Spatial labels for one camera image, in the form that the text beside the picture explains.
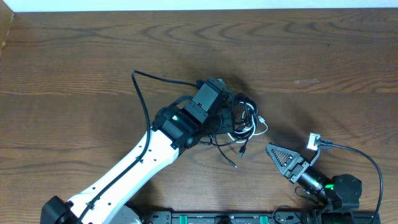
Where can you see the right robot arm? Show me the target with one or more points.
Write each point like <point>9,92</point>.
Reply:
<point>342,192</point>

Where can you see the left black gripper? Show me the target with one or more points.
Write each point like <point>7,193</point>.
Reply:
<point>230,101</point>

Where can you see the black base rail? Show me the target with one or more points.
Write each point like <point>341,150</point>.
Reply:
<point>279,216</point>

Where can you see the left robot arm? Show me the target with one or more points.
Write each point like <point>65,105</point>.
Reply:
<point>173,131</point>

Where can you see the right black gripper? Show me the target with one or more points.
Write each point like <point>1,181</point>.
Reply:
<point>296,169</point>

